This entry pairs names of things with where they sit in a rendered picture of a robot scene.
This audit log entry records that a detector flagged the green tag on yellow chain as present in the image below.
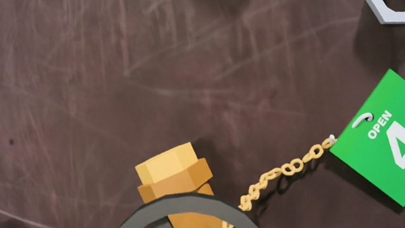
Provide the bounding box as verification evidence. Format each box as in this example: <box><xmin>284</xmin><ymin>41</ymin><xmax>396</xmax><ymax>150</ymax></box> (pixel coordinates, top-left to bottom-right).
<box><xmin>239</xmin><ymin>69</ymin><xmax>405</xmax><ymax>211</ymax></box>

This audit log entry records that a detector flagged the white hex nut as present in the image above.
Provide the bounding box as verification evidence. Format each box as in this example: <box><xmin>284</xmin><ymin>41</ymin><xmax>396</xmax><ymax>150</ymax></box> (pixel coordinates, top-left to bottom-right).
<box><xmin>366</xmin><ymin>0</ymin><xmax>405</xmax><ymax>24</ymax></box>

